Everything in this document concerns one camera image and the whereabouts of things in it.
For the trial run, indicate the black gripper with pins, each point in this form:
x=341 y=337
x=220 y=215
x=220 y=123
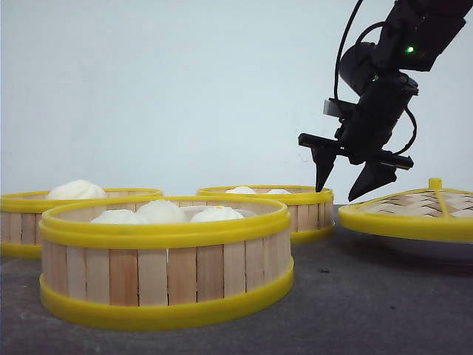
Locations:
x=365 y=128

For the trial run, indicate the woven bamboo steamer lid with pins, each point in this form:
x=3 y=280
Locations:
x=433 y=213

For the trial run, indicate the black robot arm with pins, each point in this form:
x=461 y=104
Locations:
x=412 y=36

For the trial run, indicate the white bun middle basket right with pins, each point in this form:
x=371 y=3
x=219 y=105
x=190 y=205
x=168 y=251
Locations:
x=278 y=192

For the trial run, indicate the white bun basket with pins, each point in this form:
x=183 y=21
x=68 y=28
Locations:
x=278 y=192
x=241 y=190
x=77 y=190

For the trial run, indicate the white bun middle basket left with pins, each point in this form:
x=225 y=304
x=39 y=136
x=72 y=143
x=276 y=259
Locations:
x=241 y=190

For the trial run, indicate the white plate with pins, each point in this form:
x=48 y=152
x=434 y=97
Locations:
x=435 y=251

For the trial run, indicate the white bun front right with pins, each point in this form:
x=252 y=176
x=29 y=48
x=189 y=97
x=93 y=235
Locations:
x=216 y=213

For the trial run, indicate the white bun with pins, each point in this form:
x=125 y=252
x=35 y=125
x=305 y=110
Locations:
x=162 y=211
x=216 y=213
x=120 y=216

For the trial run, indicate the white bun front middle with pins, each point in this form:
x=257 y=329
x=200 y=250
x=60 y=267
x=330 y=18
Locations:
x=162 y=211

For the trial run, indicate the front bamboo steamer basket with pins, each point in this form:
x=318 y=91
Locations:
x=164 y=276

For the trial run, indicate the white bun front left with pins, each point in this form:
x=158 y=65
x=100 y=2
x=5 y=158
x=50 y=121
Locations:
x=120 y=216

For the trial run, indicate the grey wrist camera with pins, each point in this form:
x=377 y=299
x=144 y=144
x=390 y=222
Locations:
x=333 y=107

